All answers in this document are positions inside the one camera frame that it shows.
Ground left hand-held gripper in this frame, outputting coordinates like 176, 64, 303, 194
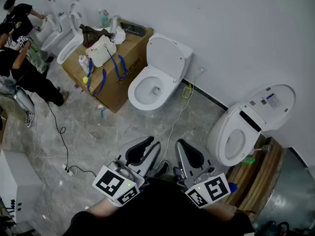
92, 136, 162, 207

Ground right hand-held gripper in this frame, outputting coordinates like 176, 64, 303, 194
173, 138, 231, 209

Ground person's right forearm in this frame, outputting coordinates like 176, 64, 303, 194
206, 200, 247, 222

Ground person's left forearm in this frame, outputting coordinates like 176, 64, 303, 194
83, 197, 118, 222

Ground white smart toilet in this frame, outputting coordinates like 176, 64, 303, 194
206, 84, 297, 167

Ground white toilet with tank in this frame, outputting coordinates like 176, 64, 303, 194
127, 32, 194, 116

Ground white toilet lid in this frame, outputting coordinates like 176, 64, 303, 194
146, 37, 186, 81

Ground person's black shoe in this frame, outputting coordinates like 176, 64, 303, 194
154, 160, 170, 178

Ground person's black shirt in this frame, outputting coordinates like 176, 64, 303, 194
63, 177, 255, 236

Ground green plastic container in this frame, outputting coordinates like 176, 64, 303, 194
182, 82, 193, 99

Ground wooden slat platform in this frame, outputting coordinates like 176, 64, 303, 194
221, 135, 286, 214

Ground metal water valve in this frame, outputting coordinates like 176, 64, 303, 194
253, 144, 273, 154

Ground white power strip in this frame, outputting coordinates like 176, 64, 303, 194
62, 163, 75, 177

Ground large cardboard box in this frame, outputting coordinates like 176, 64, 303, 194
61, 21, 155, 114

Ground small pink white bottle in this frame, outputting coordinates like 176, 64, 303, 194
78, 55, 90, 73

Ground white crumpled cloth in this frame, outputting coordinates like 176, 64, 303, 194
110, 26, 127, 45

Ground dark grey flat panel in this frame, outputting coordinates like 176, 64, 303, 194
120, 21, 147, 37

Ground brown leather bag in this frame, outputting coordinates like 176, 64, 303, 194
79, 24, 114, 48

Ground white cabinet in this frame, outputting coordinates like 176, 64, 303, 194
0, 149, 43, 224

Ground green spray bottle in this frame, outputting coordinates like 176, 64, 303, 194
98, 8, 110, 28

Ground white power cable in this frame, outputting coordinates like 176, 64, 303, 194
147, 69, 205, 177

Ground black floor cable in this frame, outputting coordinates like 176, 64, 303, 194
45, 101, 97, 178

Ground white floor cable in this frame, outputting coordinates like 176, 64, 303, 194
31, 107, 77, 177

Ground white handbag with blue straps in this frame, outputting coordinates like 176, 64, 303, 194
85, 35, 129, 97

